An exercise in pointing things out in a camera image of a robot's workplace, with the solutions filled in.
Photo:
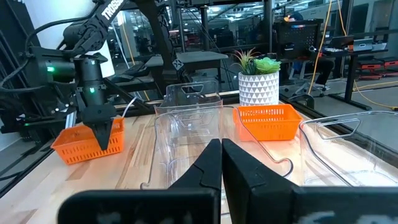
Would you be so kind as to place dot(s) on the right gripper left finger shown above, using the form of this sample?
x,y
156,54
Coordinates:
x,y
199,177

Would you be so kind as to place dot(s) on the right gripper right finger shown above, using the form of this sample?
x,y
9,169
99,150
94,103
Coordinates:
x,y
245,186

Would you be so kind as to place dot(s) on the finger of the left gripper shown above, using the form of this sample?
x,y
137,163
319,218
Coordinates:
x,y
106,132
98,132

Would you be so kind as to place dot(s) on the orange plastic basket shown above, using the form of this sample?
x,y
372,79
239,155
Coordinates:
x,y
74,149
267,124

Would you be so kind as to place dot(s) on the clear plastic storage bin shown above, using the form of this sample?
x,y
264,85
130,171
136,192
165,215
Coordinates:
x,y
183,137
342,155
192,96

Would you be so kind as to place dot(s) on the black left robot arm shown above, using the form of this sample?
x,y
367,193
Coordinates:
x,y
90,77

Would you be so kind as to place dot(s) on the white patterned potted plant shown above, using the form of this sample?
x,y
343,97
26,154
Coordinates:
x,y
258,88

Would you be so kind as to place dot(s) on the grey desk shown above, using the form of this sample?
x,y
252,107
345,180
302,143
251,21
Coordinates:
x,y
199,57

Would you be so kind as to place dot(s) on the person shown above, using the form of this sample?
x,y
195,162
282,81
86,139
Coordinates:
x,y
325,70

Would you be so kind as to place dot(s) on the black desk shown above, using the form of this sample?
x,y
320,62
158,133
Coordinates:
x,y
351,77

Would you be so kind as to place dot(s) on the red black tool case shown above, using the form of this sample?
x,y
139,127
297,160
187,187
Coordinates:
x,y
370,67
391,64

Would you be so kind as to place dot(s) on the dark laptop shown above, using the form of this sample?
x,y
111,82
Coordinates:
x,y
342,42

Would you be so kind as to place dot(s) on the grey electronics box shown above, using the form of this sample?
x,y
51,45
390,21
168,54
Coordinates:
x,y
363,45

